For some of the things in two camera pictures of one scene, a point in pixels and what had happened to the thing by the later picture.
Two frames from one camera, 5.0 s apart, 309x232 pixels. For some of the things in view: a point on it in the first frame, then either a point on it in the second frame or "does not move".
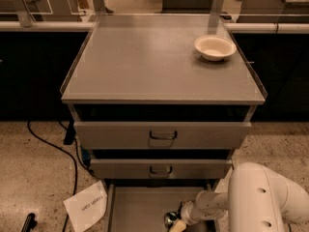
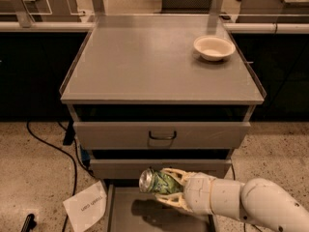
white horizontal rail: [262, 27] does not move
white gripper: [187, 214] → [197, 193]
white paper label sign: [88, 207] does not move
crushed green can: [170, 217] → [153, 181]
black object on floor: [30, 222] does not move
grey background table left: [40, 3] does not move
